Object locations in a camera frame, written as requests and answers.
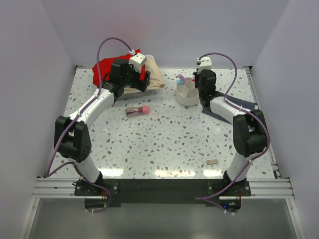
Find blue white eraser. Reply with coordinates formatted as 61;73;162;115
176;79;184;85

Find pink purple correction tape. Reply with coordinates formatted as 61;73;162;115
177;74;186;83

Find beige small eraser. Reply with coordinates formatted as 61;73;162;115
206;159;218;165

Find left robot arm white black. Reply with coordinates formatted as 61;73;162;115
54;53;150;195

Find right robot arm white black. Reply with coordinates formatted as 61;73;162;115
194;70;270;196

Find beige folded cloth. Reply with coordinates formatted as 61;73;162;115
133;55;165;92

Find white plastic basket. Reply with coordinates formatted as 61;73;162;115
116;54;156;101

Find dark blue towel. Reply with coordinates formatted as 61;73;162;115
202;92;258;124

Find white round divided organizer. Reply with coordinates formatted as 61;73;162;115
175;80;199;107

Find red folded cloth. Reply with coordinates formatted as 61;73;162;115
92;53;131;87

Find clear pen case pink cap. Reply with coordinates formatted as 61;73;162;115
126;106;150;117

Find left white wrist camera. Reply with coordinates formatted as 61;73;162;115
129;53;147;69

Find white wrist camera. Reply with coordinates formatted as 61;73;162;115
196;56;212;74
129;53;147;69

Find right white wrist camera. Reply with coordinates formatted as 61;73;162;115
196;56;212;74

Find aluminium frame rail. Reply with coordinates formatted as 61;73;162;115
242;65;295;200

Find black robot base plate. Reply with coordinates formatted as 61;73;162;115
72;179;251;210

